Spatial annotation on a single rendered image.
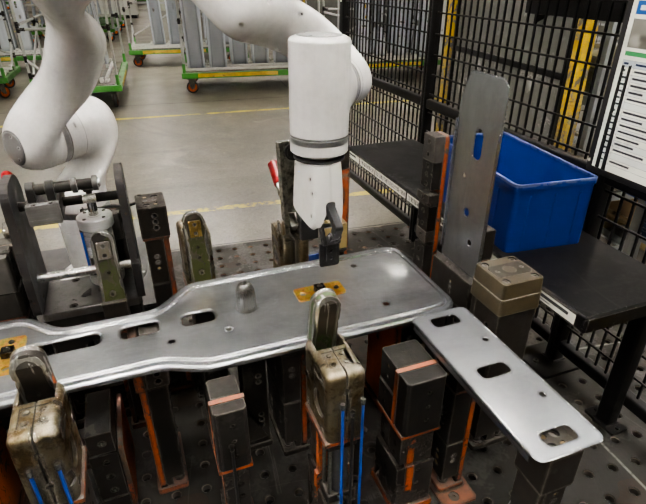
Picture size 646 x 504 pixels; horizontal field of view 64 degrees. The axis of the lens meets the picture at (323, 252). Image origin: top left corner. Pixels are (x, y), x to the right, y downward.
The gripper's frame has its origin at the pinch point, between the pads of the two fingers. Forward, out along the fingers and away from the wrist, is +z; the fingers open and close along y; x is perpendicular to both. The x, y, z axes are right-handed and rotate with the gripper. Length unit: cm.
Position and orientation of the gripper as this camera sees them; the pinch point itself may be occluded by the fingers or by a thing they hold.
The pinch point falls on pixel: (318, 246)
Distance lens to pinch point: 82.9
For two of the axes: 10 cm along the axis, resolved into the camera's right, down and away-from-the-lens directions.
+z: -0.1, 8.7, 4.9
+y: 3.5, 4.6, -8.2
